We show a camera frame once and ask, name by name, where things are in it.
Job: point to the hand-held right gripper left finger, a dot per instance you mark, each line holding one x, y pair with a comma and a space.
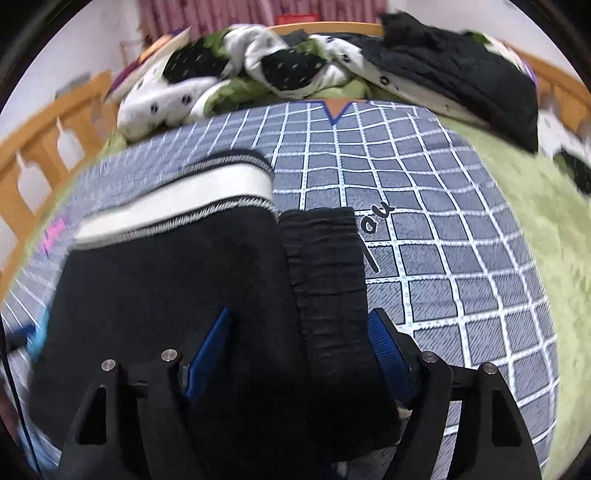
210, 355

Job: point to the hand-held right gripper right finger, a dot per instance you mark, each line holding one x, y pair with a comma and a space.
392, 355

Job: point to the black pants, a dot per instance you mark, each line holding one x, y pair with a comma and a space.
161, 300

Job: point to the grey checked star blanket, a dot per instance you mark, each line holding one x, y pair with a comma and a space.
438, 230

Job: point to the green bed sheet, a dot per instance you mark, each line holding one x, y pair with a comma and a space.
545, 207

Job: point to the black jacket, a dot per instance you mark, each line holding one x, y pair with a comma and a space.
452, 64

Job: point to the white floral quilt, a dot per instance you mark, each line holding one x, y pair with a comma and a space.
258, 60

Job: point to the patchwork pillow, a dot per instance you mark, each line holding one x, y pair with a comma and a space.
147, 60

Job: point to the red floral curtain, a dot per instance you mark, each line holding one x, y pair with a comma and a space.
231, 16

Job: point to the red chair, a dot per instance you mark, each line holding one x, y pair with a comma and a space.
298, 18

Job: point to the wooden bed frame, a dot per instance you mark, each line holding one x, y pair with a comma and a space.
41, 134

